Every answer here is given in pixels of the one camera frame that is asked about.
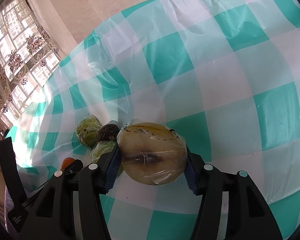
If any dark brown fruit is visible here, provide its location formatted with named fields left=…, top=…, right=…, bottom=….
left=97, top=124, right=120, bottom=142

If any floral lace curtain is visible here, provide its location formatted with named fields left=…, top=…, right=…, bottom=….
left=0, top=0, right=63, bottom=127

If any half apple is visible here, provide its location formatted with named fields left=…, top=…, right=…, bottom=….
left=117, top=122, right=187, bottom=185

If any teal checkered tablecloth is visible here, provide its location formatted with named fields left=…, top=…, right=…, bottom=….
left=9, top=0, right=300, bottom=238

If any large orange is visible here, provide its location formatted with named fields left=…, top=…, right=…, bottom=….
left=61, top=157, right=75, bottom=171

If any green fruit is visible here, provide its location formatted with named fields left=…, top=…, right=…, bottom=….
left=76, top=114, right=102, bottom=149
left=91, top=141, right=123, bottom=178

